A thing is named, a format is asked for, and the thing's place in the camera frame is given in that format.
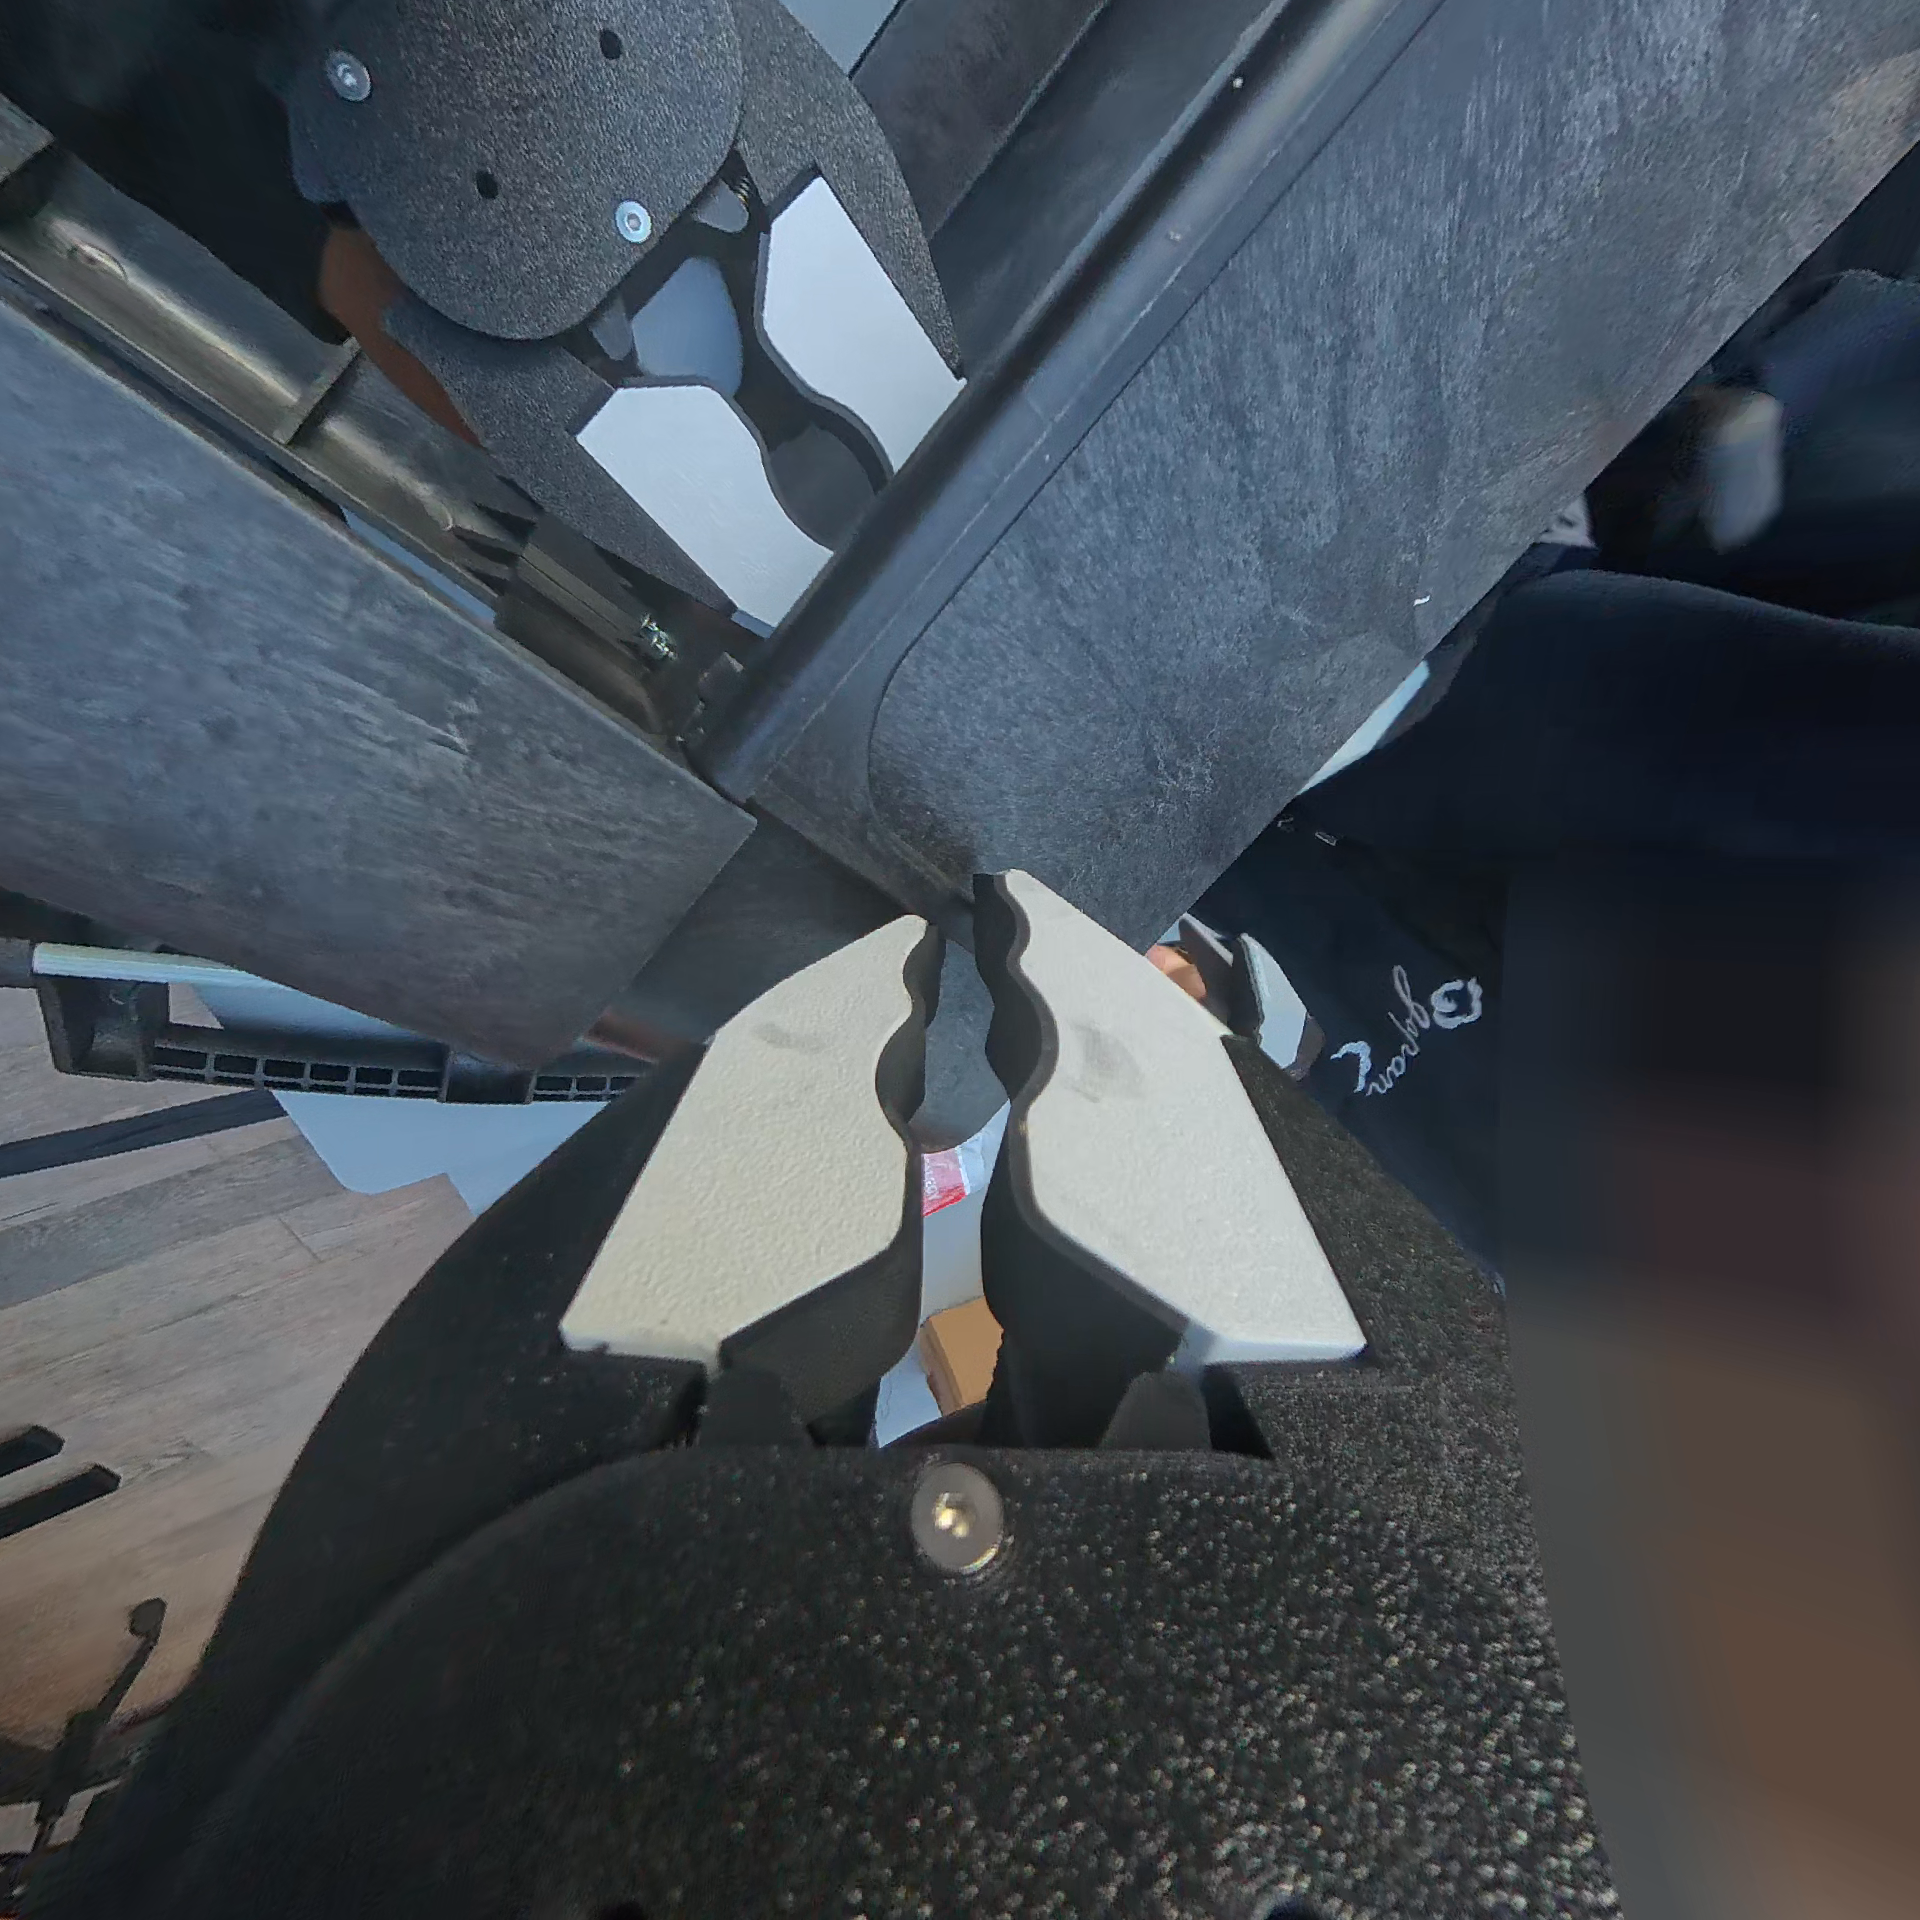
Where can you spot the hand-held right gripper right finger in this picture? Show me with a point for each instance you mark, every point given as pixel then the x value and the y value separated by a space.
pixel 1172 1170

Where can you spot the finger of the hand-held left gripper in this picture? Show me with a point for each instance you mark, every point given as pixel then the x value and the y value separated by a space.
pixel 862 330
pixel 675 481

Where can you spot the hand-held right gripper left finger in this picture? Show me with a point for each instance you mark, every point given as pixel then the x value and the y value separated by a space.
pixel 751 1170

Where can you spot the person's left hand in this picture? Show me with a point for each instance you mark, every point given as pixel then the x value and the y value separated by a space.
pixel 361 292

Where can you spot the red and white packet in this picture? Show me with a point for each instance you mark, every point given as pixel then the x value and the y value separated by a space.
pixel 955 1177

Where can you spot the cardboard box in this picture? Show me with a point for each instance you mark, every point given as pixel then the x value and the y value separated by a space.
pixel 961 1348

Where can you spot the white panel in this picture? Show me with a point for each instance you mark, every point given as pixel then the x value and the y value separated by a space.
pixel 436 1147

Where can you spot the person's dark hoodie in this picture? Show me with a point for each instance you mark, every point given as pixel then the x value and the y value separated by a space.
pixel 1396 900

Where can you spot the black plastic frame bar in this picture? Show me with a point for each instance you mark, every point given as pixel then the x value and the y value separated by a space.
pixel 301 1068

